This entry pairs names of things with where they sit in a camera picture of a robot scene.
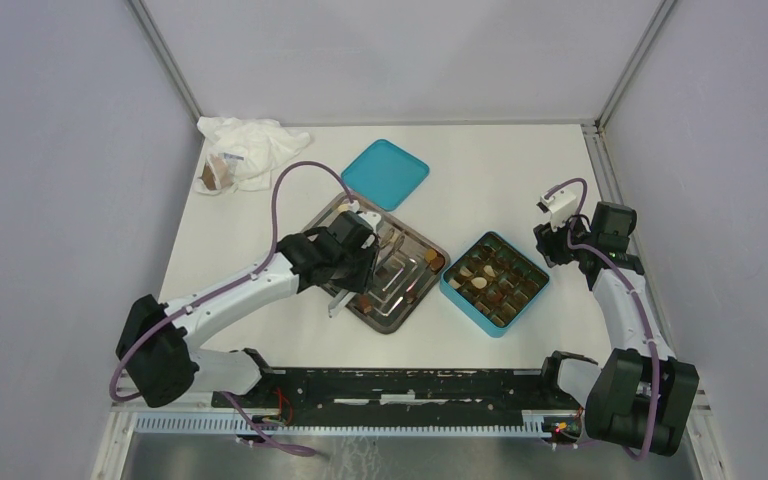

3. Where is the teal chocolate box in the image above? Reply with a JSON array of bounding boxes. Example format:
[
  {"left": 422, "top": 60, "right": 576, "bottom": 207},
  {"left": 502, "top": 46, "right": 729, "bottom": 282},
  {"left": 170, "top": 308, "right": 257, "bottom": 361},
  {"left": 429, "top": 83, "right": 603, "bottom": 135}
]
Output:
[{"left": 440, "top": 231, "right": 550, "bottom": 338}]

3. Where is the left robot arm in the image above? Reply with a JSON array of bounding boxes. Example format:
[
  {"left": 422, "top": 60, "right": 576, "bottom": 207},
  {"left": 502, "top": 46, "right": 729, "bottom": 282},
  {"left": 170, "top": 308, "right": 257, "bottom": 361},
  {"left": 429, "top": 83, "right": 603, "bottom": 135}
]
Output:
[{"left": 110, "top": 210, "right": 382, "bottom": 408}]

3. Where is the white crumpled cloth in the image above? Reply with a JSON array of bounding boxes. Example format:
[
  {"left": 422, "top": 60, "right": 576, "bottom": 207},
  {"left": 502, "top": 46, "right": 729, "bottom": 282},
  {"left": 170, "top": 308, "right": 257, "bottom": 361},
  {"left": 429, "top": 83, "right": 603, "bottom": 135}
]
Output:
[{"left": 195, "top": 117, "right": 312, "bottom": 194}]

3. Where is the teal box lid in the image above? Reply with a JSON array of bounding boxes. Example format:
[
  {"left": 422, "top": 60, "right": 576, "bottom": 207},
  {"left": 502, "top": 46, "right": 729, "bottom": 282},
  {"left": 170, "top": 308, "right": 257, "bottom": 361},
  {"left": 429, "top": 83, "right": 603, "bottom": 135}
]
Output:
[{"left": 341, "top": 139, "right": 430, "bottom": 212}]

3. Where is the steel tray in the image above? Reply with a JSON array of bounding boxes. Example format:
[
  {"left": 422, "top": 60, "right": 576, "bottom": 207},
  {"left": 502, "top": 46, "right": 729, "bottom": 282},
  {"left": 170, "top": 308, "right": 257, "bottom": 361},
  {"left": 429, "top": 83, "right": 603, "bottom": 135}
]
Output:
[{"left": 322, "top": 195, "right": 450, "bottom": 334}]

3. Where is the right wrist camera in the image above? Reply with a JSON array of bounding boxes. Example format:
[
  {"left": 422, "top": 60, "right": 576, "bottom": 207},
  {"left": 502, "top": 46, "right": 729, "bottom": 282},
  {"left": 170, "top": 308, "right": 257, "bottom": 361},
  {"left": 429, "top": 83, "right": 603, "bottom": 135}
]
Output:
[{"left": 537, "top": 187, "right": 581, "bottom": 231}]

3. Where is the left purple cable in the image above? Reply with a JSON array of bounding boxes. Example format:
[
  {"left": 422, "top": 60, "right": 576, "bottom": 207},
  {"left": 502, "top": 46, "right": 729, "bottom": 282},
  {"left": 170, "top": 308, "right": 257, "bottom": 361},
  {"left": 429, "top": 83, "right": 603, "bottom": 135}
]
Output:
[{"left": 108, "top": 160, "right": 359, "bottom": 403}]

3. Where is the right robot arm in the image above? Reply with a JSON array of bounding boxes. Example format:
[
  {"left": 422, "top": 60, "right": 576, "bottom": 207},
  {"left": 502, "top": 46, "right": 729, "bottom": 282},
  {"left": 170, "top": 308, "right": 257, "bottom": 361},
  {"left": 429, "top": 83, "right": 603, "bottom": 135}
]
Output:
[{"left": 534, "top": 192, "right": 699, "bottom": 459}]

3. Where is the white cable duct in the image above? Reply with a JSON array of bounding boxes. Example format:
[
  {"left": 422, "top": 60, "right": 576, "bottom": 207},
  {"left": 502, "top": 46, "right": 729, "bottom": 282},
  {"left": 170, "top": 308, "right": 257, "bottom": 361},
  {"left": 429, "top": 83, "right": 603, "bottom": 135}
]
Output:
[{"left": 133, "top": 411, "right": 548, "bottom": 439}]

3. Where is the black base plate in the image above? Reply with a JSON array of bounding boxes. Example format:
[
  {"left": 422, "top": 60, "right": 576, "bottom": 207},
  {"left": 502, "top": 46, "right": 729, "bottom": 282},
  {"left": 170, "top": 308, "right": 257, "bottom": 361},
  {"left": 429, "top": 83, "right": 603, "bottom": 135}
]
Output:
[{"left": 211, "top": 367, "right": 580, "bottom": 427}]

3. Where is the oval white chocolate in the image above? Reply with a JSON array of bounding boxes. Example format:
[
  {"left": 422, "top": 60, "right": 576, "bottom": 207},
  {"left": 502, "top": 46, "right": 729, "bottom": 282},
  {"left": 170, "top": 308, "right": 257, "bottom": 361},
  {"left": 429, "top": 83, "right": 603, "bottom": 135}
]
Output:
[{"left": 470, "top": 276, "right": 488, "bottom": 290}]

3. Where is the plastic bag with chocolate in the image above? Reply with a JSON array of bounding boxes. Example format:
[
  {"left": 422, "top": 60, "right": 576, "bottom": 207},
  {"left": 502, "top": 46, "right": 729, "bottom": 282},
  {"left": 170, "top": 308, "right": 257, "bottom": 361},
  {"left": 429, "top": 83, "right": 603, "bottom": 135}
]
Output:
[{"left": 193, "top": 153, "right": 244, "bottom": 195}]

